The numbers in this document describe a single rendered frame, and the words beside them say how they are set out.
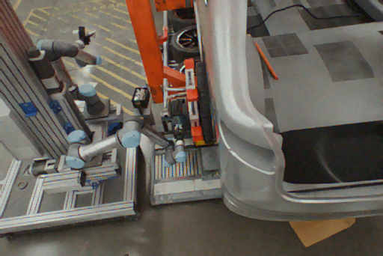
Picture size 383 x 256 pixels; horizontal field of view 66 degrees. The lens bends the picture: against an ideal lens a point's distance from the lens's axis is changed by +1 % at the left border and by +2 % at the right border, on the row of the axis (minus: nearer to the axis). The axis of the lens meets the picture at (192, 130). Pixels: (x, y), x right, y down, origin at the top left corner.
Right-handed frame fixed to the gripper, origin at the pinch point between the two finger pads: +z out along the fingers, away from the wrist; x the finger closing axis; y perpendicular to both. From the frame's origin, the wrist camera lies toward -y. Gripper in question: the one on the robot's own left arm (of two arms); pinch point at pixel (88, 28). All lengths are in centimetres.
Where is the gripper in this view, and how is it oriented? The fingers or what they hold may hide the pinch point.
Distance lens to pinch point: 285.3
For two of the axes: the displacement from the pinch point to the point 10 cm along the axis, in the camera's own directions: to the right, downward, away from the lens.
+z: 1.5, -7.5, 6.4
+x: 9.9, 1.4, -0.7
